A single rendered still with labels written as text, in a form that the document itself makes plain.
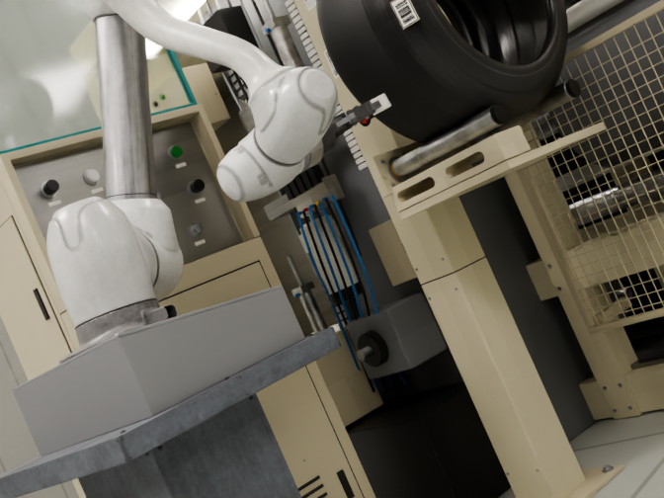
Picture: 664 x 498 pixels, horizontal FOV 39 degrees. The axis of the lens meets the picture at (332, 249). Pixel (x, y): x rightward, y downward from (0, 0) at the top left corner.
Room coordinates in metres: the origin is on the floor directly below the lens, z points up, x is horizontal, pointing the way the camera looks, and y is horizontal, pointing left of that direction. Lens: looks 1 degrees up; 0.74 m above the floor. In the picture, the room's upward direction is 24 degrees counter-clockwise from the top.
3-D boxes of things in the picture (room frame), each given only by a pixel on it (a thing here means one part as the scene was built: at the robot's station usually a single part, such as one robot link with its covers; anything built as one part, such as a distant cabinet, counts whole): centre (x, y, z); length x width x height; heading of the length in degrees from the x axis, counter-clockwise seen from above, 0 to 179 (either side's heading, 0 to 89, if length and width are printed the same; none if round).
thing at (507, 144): (2.07, -0.32, 0.83); 0.36 x 0.09 x 0.06; 39
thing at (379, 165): (2.29, -0.32, 0.90); 0.40 x 0.03 x 0.10; 129
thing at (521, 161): (2.16, -0.43, 0.80); 0.37 x 0.36 x 0.02; 129
